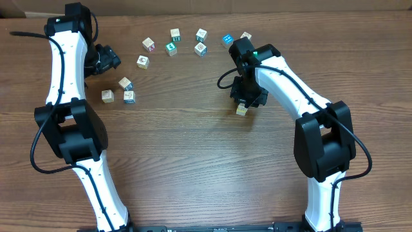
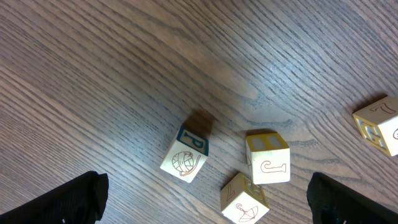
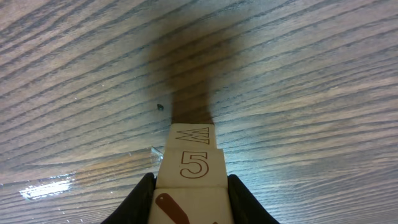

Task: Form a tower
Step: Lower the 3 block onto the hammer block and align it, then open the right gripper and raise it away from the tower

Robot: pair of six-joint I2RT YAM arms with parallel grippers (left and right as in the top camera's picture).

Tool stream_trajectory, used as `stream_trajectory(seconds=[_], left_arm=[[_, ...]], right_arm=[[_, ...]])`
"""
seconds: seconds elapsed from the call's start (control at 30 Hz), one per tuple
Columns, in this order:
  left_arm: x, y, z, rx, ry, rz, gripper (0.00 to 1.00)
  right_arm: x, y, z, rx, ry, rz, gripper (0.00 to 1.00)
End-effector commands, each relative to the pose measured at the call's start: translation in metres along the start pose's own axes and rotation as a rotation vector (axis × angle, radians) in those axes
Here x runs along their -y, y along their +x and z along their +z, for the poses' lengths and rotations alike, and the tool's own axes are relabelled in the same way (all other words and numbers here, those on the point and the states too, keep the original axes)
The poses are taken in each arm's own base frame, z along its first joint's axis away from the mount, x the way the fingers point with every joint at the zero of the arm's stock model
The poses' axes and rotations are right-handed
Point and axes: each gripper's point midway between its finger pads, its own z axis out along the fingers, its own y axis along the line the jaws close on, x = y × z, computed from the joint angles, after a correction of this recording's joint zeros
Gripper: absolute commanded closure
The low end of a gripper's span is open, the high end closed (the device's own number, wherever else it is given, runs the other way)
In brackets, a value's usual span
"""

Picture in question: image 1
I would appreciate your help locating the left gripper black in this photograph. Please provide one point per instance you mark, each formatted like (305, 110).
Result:
(110, 58)

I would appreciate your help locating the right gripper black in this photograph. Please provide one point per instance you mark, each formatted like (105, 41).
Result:
(237, 93)

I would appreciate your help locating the wooden block letter I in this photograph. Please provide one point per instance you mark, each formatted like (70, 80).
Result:
(241, 105)

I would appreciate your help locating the wooden block yellow top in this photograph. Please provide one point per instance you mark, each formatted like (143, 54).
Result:
(241, 111)

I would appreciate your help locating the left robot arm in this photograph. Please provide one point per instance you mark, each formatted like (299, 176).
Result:
(71, 127)

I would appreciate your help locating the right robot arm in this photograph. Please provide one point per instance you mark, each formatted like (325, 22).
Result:
(323, 146)

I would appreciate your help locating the wooden block blue C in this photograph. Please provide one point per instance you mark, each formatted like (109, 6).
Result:
(126, 84)

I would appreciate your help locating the wooden block yellow side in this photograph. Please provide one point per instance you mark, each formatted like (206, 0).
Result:
(247, 35)
(107, 96)

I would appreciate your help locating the wooden block orange top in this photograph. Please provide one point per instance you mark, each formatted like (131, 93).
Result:
(142, 62)

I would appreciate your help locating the wooden block blue T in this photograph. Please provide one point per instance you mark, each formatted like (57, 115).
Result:
(129, 97)

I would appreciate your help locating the wooden block red X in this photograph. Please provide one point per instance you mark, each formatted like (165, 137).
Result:
(148, 44)

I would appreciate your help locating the wooden block blue top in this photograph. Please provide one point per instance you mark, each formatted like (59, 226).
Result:
(227, 41)

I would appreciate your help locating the wooden block yellow side far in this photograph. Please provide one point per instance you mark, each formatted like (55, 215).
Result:
(247, 35)

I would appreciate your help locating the wooden block blue side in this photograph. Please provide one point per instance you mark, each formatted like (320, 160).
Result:
(200, 49)

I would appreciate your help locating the wooden block green 4 top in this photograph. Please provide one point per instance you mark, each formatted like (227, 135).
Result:
(171, 49)

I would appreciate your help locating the wooden block green N side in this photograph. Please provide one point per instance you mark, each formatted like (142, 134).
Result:
(175, 35)

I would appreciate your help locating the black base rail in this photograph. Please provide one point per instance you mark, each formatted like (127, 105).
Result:
(275, 227)

